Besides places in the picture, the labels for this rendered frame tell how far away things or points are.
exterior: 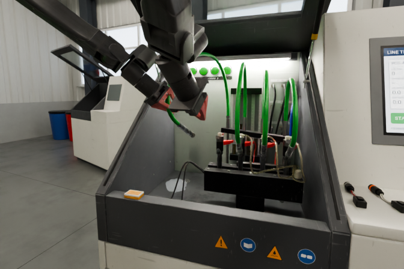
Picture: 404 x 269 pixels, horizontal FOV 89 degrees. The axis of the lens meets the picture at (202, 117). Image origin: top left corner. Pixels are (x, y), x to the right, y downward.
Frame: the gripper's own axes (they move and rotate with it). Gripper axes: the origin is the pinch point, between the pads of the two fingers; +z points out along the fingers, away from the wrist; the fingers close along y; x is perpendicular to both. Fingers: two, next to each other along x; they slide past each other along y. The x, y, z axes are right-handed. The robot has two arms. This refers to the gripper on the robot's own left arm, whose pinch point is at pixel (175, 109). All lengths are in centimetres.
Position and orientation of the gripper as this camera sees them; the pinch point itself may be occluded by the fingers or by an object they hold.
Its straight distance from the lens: 69.0
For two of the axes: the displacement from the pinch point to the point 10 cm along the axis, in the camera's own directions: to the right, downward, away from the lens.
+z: 7.0, 6.2, 3.5
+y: -5.3, 1.3, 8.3
